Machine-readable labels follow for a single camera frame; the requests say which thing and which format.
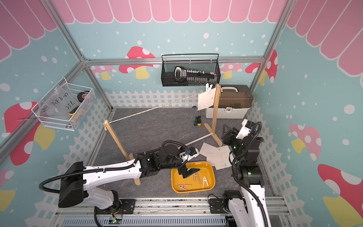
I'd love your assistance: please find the yellow plastic tray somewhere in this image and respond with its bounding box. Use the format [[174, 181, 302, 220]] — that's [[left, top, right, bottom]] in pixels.
[[171, 161, 216, 194]]

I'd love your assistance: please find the white clothespin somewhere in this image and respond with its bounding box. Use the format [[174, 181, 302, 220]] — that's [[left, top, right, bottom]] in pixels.
[[202, 176, 209, 190], [205, 83, 213, 95]]

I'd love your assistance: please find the black white tool in basket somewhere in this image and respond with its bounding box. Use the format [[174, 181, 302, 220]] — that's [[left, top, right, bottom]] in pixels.
[[174, 67, 218, 84]]

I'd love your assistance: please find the clear wire wall basket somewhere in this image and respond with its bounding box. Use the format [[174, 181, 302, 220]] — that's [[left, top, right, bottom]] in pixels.
[[31, 78, 96, 131]]

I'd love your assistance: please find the black tape roll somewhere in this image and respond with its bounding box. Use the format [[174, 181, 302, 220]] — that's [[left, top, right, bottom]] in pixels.
[[77, 91, 89, 103]]

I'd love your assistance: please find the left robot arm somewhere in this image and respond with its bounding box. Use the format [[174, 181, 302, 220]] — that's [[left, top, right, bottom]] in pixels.
[[39, 141, 199, 210]]

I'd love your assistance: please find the yellow black utility knife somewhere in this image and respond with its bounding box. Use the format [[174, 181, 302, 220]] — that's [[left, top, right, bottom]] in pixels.
[[69, 106, 79, 115]]

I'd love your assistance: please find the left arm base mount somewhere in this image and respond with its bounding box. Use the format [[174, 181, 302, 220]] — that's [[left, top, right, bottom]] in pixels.
[[95, 199, 136, 215]]

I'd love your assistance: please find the postcard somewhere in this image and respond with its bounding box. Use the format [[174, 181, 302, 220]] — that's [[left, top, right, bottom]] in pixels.
[[198, 88, 216, 111], [199, 143, 220, 159], [207, 146, 231, 170]]

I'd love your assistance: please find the brown white toolbox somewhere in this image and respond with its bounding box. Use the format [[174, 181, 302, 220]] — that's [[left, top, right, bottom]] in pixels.
[[217, 85, 253, 119]]

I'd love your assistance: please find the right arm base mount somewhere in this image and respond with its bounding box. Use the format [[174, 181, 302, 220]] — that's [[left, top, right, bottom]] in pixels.
[[208, 198, 245, 214]]

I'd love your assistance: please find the black mesh wall basket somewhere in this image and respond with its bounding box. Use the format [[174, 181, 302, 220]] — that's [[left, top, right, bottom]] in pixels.
[[161, 54, 221, 87]]

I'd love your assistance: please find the green yellow screwdriver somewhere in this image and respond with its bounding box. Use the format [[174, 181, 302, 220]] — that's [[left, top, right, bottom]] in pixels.
[[194, 115, 201, 126]]

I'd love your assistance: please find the wooden clothesline rack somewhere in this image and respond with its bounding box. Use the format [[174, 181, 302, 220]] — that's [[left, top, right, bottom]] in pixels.
[[103, 84, 223, 186]]

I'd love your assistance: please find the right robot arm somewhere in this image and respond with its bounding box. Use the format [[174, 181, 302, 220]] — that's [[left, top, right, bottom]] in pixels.
[[222, 119, 271, 227]]

